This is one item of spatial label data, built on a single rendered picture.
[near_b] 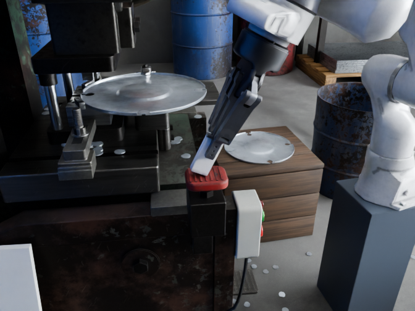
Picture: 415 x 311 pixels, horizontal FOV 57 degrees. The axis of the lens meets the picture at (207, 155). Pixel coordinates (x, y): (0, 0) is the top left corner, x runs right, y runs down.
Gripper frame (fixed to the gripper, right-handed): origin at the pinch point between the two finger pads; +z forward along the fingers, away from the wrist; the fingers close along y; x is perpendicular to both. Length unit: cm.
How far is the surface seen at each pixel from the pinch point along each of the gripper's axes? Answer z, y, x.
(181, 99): 1.0, 26.6, 2.1
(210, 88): -2.1, 34.1, -5.0
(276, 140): 21, 89, -56
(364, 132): 2, 86, -89
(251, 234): 15.7, 5.2, -18.4
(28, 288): 40.0, 2.3, 19.1
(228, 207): 12.4, 7.3, -11.8
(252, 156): 27, 76, -44
